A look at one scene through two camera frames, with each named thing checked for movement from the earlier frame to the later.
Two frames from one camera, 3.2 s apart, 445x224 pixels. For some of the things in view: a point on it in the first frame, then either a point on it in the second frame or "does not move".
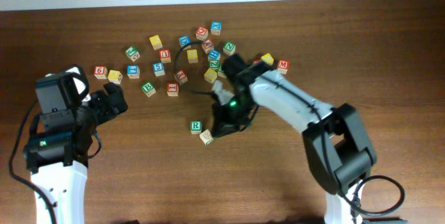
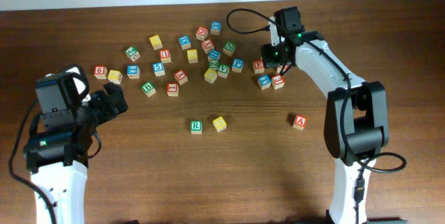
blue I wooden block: x=133 y=71 does not move
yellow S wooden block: x=206 y=137 → x=220 y=124
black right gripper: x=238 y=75 → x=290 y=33
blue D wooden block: x=184 y=40 does not move
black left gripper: x=113 y=96 does not move
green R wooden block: x=196 y=126 does not move
